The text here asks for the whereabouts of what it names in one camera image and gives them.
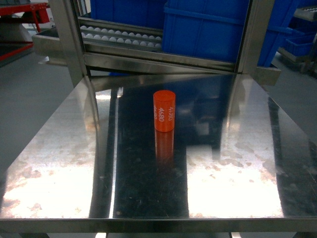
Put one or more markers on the red metal frame table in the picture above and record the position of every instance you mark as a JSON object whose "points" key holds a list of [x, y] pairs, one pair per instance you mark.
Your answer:
{"points": [[14, 37]]}

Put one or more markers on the large blue plastic crate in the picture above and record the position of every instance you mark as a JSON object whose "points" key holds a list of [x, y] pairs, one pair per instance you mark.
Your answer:
{"points": [[212, 29]]}

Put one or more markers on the small blue bin right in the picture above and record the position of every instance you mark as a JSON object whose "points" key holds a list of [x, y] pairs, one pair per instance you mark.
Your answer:
{"points": [[299, 45]]}

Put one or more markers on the stainless steel roller rack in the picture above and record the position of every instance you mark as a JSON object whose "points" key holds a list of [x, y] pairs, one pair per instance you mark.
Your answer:
{"points": [[84, 44]]}

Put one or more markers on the orange cylindrical capacitor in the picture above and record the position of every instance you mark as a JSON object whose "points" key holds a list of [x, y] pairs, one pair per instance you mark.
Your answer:
{"points": [[164, 110]]}

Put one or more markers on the blue crate back left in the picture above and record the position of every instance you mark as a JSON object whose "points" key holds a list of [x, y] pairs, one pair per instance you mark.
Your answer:
{"points": [[146, 13]]}

